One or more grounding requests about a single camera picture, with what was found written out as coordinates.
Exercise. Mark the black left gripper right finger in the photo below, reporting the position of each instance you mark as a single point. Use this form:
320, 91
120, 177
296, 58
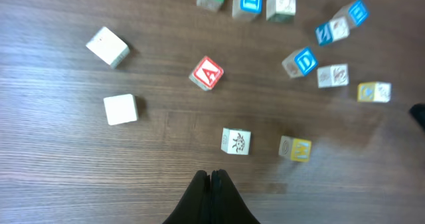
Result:
227, 206

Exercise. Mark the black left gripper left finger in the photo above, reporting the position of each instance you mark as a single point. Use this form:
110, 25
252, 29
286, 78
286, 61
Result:
194, 205

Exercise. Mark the ladybug picture block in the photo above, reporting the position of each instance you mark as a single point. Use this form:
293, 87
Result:
235, 141

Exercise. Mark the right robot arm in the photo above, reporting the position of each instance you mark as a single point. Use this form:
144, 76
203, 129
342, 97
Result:
418, 113

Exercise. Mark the yellow W letter block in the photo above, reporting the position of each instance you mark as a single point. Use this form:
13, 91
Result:
295, 149

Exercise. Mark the white red lower-left block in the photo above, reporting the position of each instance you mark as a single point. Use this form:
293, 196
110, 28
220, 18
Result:
121, 109

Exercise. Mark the red A letter block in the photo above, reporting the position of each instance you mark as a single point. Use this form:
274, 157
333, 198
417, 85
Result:
206, 74

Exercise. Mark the blue D letter block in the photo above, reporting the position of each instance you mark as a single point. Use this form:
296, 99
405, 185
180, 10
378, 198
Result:
300, 63

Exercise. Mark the white blue picture block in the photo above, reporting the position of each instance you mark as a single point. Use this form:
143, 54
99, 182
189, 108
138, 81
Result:
333, 76

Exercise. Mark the white tilted block far left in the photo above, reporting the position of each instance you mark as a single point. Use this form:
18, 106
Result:
108, 47

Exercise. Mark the white yellow picture block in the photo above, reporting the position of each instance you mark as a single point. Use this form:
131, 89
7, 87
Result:
374, 92

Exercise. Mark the blue letter block top row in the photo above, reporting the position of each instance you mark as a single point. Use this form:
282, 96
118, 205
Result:
246, 10

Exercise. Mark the white blue tilted block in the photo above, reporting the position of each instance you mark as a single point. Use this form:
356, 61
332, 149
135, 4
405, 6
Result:
332, 31

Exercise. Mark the white green picture block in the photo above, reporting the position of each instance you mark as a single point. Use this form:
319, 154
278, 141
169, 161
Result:
280, 10

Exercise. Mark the blue tilted block top right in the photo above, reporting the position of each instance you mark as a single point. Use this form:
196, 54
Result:
356, 13

